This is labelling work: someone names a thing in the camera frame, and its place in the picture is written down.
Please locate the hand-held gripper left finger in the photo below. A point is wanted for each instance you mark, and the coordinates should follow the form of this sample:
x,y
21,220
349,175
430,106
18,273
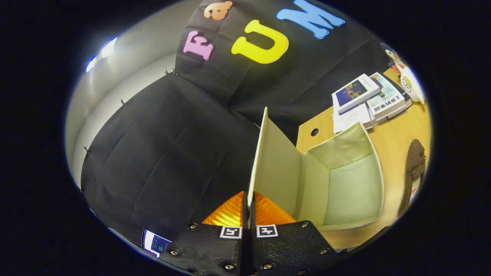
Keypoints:
x,y
215,249

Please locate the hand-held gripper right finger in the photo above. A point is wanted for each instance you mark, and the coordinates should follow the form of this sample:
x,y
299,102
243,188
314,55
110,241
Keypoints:
x,y
284,249

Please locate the green fabric storage box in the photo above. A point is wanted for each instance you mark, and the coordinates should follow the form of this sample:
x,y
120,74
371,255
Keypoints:
x,y
345,184

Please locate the brown fuzzy shoe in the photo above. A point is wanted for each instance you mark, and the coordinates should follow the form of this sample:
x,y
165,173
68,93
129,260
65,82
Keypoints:
x,y
416,165

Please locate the blue lit screen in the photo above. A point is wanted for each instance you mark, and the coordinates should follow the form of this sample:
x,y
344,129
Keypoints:
x,y
155,242

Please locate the white book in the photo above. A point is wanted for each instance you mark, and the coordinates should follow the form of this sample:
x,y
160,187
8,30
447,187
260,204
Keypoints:
x,y
351,117

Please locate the book with dark blue cover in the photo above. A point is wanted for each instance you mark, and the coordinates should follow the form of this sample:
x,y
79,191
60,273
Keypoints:
x,y
355,92

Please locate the black book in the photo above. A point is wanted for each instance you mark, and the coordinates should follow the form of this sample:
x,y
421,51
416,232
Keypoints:
x,y
407,103

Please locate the white seal plush toy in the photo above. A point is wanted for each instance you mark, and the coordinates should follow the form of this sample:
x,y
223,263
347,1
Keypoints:
x,y
414,86

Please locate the penguin plush toy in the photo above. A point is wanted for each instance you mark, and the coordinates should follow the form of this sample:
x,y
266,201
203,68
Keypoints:
x,y
393,57

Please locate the ceiling light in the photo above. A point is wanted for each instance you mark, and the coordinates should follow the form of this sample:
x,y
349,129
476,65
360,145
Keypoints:
x,y
103,51

